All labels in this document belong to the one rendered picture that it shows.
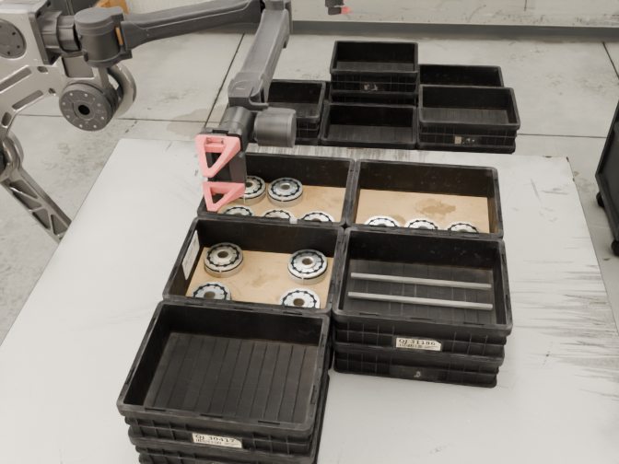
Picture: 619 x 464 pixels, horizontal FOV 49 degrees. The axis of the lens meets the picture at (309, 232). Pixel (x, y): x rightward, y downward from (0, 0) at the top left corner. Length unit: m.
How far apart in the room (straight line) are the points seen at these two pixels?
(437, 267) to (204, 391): 0.67
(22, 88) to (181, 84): 2.31
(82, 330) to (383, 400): 0.82
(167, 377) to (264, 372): 0.22
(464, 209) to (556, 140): 1.94
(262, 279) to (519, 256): 0.77
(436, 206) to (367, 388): 0.59
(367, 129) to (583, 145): 1.29
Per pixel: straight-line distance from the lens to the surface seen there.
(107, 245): 2.13
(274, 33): 1.40
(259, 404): 1.51
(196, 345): 1.62
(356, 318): 1.52
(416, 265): 1.78
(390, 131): 3.09
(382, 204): 1.96
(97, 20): 1.48
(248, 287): 1.73
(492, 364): 1.63
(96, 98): 1.89
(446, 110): 3.05
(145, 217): 2.20
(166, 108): 4.12
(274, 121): 1.11
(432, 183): 1.99
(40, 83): 2.09
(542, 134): 3.89
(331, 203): 1.96
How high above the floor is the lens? 2.07
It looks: 42 degrees down
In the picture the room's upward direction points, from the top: 2 degrees counter-clockwise
